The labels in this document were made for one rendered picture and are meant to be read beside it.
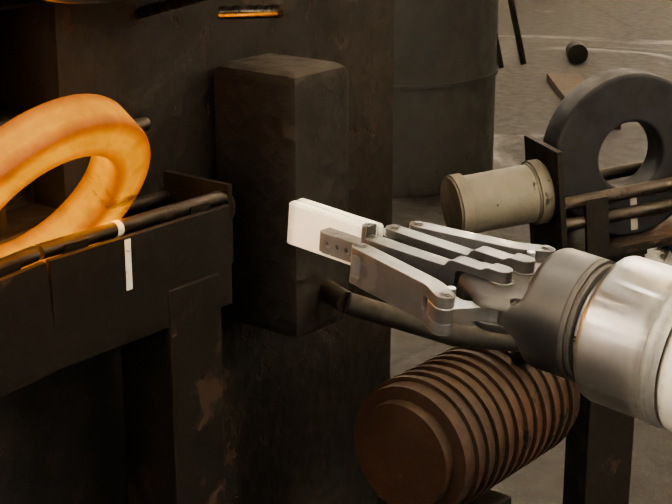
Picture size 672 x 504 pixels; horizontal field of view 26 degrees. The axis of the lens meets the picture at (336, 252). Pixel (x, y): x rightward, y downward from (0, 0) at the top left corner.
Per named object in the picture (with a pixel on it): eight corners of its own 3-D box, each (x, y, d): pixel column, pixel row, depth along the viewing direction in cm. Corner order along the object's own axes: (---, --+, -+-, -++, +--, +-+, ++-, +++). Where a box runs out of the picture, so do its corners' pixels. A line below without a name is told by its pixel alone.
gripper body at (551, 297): (558, 404, 84) (427, 354, 89) (629, 361, 90) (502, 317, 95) (575, 283, 81) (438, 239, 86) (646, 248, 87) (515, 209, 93)
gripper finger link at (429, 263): (511, 327, 89) (499, 334, 88) (364, 277, 95) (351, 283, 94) (518, 268, 88) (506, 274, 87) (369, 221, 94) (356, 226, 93)
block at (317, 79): (209, 318, 135) (201, 60, 127) (266, 296, 141) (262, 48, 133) (297, 344, 128) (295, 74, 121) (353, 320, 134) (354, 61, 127)
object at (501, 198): (442, 230, 136) (437, 168, 134) (531, 213, 138) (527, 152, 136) (465, 248, 130) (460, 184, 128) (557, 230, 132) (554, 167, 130)
